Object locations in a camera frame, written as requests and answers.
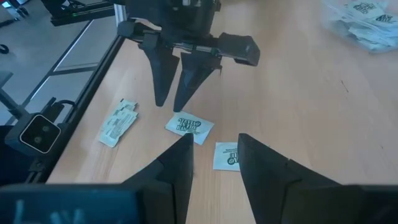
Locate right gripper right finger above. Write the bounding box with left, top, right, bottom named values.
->
left=238, top=133, right=398, bottom=224

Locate clear rectangular plastic container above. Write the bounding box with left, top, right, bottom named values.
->
left=320, top=0, right=398, bottom=54

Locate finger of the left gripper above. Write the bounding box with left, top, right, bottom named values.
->
left=138, top=32, right=180, bottom=107
left=173, top=51, right=223, bottom=112

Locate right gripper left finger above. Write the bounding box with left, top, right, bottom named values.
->
left=0, top=133, right=194, bottom=224

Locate white Stevia sweetener packet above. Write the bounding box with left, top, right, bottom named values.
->
left=346, top=24, right=392, bottom=47
left=351, top=1, right=379, bottom=16
left=371, top=12, right=398, bottom=27
left=212, top=141, right=241, bottom=172
left=164, top=110, right=215, bottom=146
left=98, top=107, right=140, bottom=149
left=116, top=98, right=139, bottom=113

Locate black aluminium table frame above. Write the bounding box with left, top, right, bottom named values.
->
left=23, top=4, right=129, bottom=184

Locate black table-level camera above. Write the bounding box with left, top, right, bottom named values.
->
left=4, top=96, right=78, bottom=156

